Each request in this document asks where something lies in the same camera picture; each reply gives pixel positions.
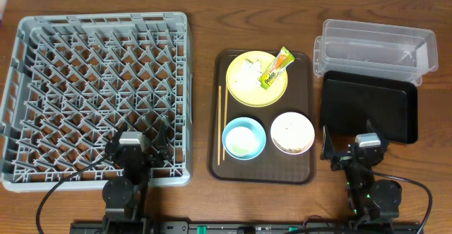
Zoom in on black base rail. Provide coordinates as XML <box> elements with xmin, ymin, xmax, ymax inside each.
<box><xmin>69</xmin><ymin>221</ymin><xmax>423</xmax><ymax>234</ymax></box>

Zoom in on clear plastic waste bin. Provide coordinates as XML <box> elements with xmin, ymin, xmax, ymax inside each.
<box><xmin>313</xmin><ymin>19</ymin><xmax>439</xmax><ymax>86</ymax></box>

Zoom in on white tissue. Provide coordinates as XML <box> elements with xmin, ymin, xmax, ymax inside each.
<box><xmin>232</xmin><ymin>59</ymin><xmax>262</xmax><ymax>88</ymax></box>

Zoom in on light blue bowl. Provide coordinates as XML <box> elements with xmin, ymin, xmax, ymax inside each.
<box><xmin>222</xmin><ymin>117</ymin><xmax>266</xmax><ymax>160</ymax></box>

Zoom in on black waste tray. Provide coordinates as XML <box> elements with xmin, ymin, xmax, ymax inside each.
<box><xmin>319</xmin><ymin>71</ymin><xmax>418</xmax><ymax>144</ymax></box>

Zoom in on grey plastic dishwasher rack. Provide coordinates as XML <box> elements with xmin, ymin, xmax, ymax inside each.
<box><xmin>1</xmin><ymin>12</ymin><xmax>194</xmax><ymax>192</ymax></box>

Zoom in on white pink bowl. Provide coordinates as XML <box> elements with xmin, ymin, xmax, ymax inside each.
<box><xmin>270</xmin><ymin>112</ymin><xmax>315</xmax><ymax>155</ymax></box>

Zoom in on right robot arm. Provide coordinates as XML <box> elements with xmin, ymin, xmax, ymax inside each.
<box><xmin>320</xmin><ymin>121</ymin><xmax>402</xmax><ymax>229</ymax></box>

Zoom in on right wooden chopstick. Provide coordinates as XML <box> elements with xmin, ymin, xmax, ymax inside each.
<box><xmin>222</xmin><ymin>84</ymin><xmax>229</xmax><ymax>160</ymax></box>

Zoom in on dark brown serving tray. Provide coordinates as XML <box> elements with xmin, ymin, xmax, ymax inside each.
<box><xmin>207</xmin><ymin>49</ymin><xmax>316</xmax><ymax>185</ymax></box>

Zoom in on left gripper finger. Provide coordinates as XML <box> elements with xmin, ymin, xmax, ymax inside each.
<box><xmin>105</xmin><ymin>123</ymin><xmax>128</xmax><ymax>155</ymax></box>
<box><xmin>155</xmin><ymin>121</ymin><xmax>168</xmax><ymax>167</ymax></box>

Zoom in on left wooden chopstick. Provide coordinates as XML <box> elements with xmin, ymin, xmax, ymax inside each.
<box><xmin>217</xmin><ymin>86</ymin><xmax>222</xmax><ymax>166</ymax></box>

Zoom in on yellow round plate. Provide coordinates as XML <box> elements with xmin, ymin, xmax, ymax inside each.
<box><xmin>225</xmin><ymin>51</ymin><xmax>288</xmax><ymax>107</ymax></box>

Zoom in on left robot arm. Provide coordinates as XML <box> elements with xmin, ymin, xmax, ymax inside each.
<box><xmin>100</xmin><ymin>124</ymin><xmax>163</xmax><ymax>234</ymax></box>

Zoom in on wooden chopstick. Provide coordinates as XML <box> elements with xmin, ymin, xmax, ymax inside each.
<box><xmin>217</xmin><ymin>86</ymin><xmax>222</xmax><ymax>166</ymax></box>
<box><xmin>222</xmin><ymin>84</ymin><xmax>229</xmax><ymax>160</ymax></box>

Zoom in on green orange snack wrapper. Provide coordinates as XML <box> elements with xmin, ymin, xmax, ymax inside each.
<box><xmin>259</xmin><ymin>47</ymin><xmax>295</xmax><ymax>90</ymax></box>

